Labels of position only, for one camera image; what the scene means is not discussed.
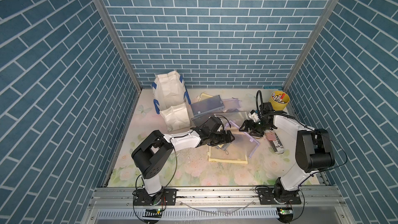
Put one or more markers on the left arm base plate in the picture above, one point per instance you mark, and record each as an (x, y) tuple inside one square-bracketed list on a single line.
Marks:
[(155, 196)]

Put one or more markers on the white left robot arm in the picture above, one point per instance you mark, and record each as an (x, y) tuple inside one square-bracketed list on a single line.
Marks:
[(151, 154)]

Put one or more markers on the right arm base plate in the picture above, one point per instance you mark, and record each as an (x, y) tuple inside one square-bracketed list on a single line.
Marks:
[(271, 196)]

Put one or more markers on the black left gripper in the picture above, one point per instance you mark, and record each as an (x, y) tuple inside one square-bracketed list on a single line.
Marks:
[(223, 140)]

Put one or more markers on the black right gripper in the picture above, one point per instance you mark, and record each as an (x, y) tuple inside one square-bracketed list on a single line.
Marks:
[(250, 122)]

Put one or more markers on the yellow cup with markers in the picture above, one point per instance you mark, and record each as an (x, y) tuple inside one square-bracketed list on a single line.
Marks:
[(279, 100)]

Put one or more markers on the yellow trim mesh pouch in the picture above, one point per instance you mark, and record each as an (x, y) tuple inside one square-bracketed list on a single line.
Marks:
[(237, 117), (227, 155)]

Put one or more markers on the grey blue zipper pouch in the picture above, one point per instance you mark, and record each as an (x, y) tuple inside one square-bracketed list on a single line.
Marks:
[(203, 109)]

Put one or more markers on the yellow trim mesh pouch top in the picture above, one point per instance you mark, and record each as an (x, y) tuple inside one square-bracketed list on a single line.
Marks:
[(237, 117)]

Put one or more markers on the white canvas tote bag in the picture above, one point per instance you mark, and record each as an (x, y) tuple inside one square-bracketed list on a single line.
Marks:
[(170, 98)]

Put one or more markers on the yellow trim mesh pouch front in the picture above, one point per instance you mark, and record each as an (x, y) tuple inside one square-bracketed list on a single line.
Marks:
[(227, 155)]

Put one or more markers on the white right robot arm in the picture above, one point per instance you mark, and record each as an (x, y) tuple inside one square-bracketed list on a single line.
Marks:
[(312, 148)]

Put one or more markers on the purple trim mesh pouch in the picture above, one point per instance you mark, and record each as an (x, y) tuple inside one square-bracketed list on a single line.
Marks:
[(244, 145)]

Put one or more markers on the pale purple mesh pouch back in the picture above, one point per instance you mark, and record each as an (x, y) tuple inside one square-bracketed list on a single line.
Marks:
[(231, 104)]

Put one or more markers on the aluminium front rail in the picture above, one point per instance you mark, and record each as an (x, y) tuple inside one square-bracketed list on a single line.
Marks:
[(233, 196)]

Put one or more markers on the striped flag drink can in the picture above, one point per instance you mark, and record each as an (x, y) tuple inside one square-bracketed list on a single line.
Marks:
[(274, 142)]

